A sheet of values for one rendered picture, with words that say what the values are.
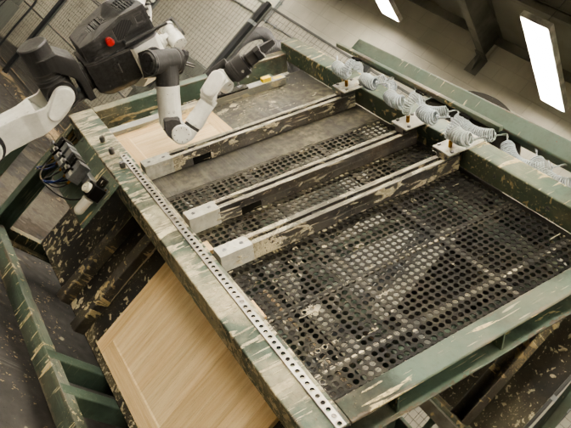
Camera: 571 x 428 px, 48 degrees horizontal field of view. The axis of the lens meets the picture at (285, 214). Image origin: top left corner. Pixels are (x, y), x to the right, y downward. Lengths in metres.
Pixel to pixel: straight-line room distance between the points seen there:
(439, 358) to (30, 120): 1.73
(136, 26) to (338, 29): 7.10
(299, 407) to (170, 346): 0.85
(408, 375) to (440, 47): 7.22
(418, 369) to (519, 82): 6.63
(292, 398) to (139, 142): 1.64
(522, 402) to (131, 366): 1.46
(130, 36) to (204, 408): 1.40
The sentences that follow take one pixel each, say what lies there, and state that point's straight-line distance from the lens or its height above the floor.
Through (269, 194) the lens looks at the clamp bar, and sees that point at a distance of 2.49.
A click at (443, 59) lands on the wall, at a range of 8.66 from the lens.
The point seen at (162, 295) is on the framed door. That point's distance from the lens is 2.61.
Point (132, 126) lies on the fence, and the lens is 3.15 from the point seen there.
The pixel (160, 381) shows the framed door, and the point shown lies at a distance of 2.47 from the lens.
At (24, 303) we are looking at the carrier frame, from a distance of 2.92.
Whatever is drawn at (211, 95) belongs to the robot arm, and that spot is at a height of 1.33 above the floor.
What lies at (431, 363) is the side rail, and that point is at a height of 1.14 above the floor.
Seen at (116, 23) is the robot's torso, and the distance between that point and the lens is 2.59.
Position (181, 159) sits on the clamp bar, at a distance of 2.79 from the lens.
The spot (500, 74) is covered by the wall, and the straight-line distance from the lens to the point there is 8.35.
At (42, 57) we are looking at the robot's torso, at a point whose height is 1.03.
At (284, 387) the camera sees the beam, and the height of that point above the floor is 0.84.
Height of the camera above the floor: 1.27
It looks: 2 degrees down
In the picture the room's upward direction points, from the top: 41 degrees clockwise
